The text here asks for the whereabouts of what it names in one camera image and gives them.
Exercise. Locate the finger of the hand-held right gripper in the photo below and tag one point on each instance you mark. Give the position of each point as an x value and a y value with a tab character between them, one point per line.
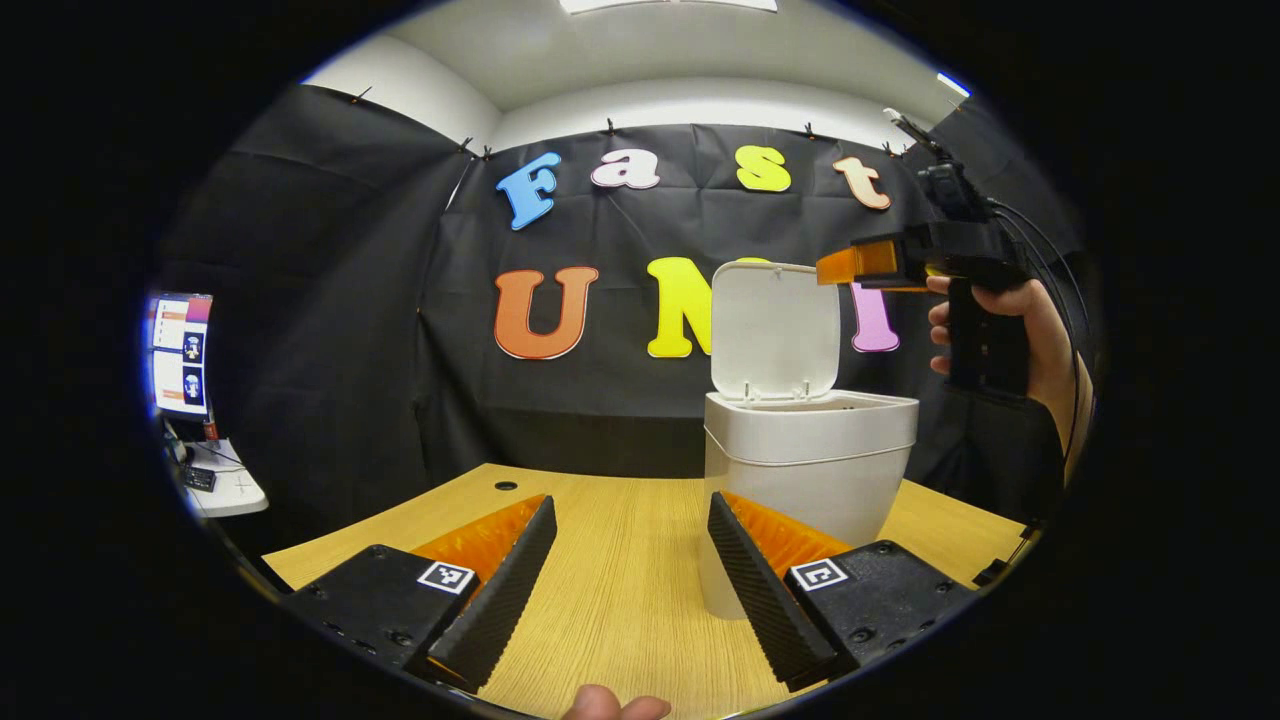
910	262

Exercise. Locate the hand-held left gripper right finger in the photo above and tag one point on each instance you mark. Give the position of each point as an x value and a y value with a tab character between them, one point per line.
755	600

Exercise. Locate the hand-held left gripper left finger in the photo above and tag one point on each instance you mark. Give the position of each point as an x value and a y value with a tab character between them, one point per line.
510	590

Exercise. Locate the white desktop garbage bin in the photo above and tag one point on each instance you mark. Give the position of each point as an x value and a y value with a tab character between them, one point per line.
800	470

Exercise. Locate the white garbage bin lid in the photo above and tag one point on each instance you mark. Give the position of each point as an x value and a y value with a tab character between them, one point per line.
775	330

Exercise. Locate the wooden desktop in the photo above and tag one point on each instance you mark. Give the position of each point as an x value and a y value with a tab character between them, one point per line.
620	580

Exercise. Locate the small ceiling light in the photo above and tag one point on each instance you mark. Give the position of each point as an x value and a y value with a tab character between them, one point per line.
953	84

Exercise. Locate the black backdrop cloth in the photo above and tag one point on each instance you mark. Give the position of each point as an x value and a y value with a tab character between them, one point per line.
400	380

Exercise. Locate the white side table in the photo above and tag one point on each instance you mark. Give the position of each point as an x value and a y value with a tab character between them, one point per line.
235	492

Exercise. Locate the black keyboard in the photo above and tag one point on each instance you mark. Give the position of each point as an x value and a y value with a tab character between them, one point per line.
199	478

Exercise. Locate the long ceiling light panel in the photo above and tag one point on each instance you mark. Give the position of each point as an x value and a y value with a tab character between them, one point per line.
670	4

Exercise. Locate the computer monitor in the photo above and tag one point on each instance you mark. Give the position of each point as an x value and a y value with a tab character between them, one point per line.
182	355

